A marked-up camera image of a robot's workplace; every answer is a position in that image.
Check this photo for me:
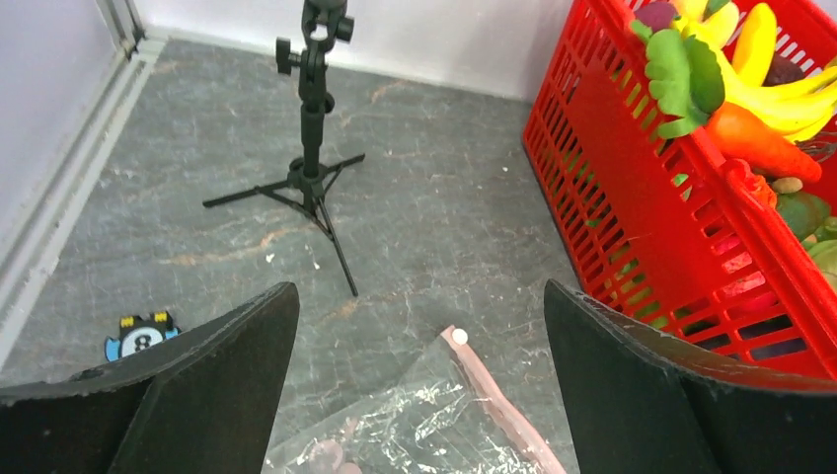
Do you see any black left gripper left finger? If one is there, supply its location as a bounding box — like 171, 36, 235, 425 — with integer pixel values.
1, 282, 300, 473

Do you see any eight ball sticker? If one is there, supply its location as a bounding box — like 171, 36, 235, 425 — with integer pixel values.
104, 311, 182, 362

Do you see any clear pink zip top bag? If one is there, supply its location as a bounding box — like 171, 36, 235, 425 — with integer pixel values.
263, 326, 566, 473

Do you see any purple sweet potato toy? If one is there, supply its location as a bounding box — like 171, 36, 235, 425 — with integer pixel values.
635, 1, 680, 33

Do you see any black microphone tripod stand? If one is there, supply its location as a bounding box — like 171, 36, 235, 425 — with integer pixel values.
202, 0, 365, 296

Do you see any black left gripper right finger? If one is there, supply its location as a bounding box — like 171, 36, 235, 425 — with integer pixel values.
544, 279, 836, 473

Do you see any orange carrot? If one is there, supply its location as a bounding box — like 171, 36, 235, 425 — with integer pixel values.
704, 102, 823, 184

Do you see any green leafy lettuce toy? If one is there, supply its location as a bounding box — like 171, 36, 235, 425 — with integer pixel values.
631, 19, 725, 139

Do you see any yellow banana bunch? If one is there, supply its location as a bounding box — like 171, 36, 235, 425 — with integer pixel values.
672, 1, 836, 143

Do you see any red plastic basket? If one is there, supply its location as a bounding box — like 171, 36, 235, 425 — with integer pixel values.
522, 1, 836, 378

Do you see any green cucumber toy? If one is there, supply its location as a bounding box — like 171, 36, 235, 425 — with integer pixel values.
776, 191, 832, 241

